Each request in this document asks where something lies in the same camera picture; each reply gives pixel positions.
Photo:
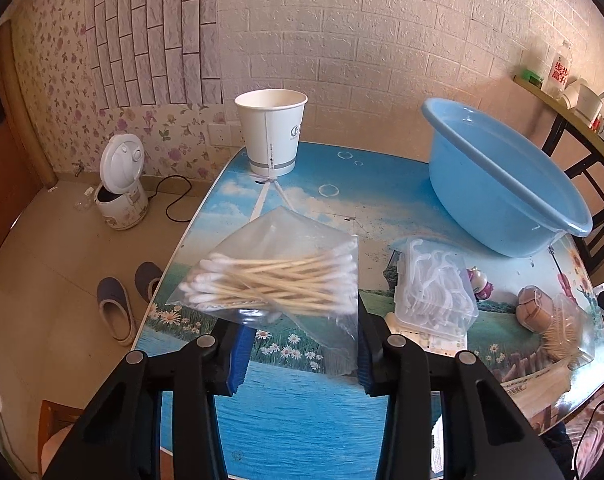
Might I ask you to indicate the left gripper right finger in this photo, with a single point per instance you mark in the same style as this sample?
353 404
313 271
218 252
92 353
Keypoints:
486 436

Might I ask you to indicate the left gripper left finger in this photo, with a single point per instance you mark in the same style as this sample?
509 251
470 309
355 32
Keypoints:
118 434

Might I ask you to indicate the toothpick box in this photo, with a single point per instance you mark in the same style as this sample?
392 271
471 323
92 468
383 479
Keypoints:
570 336

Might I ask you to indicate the pink earbud case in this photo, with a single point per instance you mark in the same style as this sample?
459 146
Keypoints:
534 309

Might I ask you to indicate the purple white small toy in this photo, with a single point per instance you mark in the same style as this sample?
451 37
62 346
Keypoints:
481 287

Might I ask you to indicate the floss pick box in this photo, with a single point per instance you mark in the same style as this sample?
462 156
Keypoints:
434 304

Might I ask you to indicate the cotton swab bag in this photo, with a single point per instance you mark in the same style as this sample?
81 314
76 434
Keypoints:
291 279

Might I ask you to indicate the side folding table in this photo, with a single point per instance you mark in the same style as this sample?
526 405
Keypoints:
566 123

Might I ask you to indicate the blue plastic basin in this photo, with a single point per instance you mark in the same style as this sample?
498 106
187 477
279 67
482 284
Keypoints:
497 185

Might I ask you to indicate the grey slipper right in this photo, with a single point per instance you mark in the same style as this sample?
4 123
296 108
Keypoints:
146 279

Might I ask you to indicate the white mug with spoon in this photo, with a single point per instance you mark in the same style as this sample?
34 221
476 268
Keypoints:
584 101

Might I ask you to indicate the clear bottle red label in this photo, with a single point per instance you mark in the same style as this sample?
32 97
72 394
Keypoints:
560 69

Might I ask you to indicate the green small box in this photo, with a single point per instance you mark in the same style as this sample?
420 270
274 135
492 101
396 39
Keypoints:
532 77

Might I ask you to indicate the white rice cooker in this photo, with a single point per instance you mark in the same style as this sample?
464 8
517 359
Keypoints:
120 197

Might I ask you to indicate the white paper cup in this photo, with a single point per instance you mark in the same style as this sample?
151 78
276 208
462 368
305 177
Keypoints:
271 123

